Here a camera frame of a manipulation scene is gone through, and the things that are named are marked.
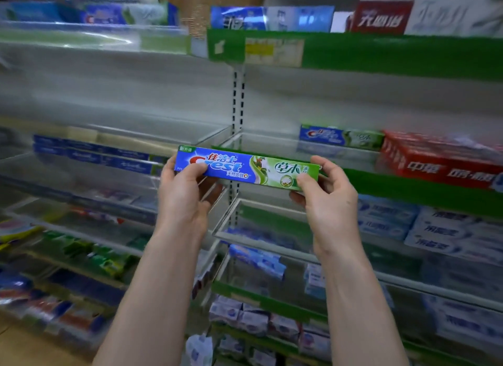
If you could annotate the stack of white blue cartons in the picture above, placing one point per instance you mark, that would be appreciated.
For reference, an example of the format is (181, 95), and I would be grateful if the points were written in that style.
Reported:
(467, 320)

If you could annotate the stack of pale blue boxes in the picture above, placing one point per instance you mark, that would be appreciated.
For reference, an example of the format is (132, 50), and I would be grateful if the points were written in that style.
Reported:
(385, 216)

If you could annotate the white blue carton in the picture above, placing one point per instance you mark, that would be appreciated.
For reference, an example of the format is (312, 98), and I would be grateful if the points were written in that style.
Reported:
(315, 281)

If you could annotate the red white toothpaste box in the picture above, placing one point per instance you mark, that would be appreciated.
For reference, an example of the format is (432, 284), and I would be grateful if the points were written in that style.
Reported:
(416, 17)

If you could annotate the stack of white toothpaste boxes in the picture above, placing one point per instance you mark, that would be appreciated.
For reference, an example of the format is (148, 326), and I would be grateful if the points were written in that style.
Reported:
(456, 236)

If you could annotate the row of blue white boxes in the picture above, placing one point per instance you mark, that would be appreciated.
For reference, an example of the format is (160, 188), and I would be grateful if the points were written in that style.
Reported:
(86, 13)

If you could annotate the blue green toothpaste box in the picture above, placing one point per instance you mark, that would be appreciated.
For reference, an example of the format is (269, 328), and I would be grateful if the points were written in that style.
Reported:
(338, 137)
(243, 167)

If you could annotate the clear-edged shelving unit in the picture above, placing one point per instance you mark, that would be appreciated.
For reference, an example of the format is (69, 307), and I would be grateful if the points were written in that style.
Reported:
(98, 102)

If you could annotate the pile of blue packets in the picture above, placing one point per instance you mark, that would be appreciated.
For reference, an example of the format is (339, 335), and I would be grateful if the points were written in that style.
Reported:
(257, 259)

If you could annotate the green-edged shelving unit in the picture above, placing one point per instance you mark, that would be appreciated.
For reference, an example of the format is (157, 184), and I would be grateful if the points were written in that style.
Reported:
(393, 59)

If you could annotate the stack of red toothpaste boxes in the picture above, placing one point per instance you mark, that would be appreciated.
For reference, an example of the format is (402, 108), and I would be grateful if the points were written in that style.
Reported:
(436, 161)

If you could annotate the yellow white price label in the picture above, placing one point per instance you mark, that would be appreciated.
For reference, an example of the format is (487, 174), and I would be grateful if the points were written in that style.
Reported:
(275, 52)

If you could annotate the row of small white boxes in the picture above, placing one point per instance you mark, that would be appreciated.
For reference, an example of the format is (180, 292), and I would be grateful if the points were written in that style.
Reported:
(271, 326)

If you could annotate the white plastic bag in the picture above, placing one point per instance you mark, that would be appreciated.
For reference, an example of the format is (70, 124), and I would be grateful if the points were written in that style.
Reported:
(198, 350)

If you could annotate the person's left hand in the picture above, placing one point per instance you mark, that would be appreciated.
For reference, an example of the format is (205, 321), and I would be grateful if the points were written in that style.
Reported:
(180, 204)

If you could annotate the pile of green packets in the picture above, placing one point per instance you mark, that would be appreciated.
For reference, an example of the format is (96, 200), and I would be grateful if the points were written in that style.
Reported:
(98, 255)

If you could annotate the row of red blue boxes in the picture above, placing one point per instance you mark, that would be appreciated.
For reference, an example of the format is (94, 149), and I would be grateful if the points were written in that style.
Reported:
(51, 310)

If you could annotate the person's left forearm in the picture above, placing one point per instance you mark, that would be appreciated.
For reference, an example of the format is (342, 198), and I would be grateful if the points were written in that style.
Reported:
(157, 299)

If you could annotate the person's left thumb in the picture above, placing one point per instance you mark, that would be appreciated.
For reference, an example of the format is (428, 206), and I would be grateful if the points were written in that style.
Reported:
(194, 170)

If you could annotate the row of dark blue toothpaste boxes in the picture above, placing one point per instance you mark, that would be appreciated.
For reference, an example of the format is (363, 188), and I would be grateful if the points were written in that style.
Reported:
(98, 155)

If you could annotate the perforated metal shelf post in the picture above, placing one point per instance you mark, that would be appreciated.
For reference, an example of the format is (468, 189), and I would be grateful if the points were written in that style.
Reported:
(238, 102)

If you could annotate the light blue toothpaste box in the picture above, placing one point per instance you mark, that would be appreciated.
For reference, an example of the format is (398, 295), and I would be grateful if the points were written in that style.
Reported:
(302, 19)

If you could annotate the person's right hand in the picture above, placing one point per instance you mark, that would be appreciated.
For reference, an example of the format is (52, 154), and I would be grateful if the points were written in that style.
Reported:
(334, 216)

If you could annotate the person's right thumb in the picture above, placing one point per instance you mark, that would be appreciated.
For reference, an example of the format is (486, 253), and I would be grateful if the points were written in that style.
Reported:
(310, 185)

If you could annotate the person's right forearm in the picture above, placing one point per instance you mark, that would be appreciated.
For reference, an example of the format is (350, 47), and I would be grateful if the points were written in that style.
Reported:
(357, 310)

